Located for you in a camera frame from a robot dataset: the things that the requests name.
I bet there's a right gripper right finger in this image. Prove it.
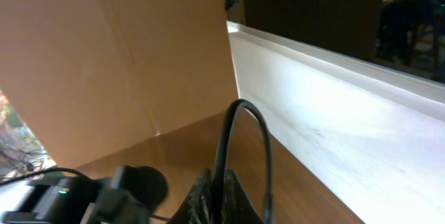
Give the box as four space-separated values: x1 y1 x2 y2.
222 170 264 224

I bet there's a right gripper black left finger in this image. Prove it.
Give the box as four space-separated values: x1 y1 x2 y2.
167 168 211 224

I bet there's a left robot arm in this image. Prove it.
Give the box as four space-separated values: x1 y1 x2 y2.
1 166 169 224

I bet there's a cardboard panel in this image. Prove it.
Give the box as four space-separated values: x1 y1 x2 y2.
1 0 238 168

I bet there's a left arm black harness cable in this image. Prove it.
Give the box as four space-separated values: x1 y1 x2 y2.
0 166 91 187

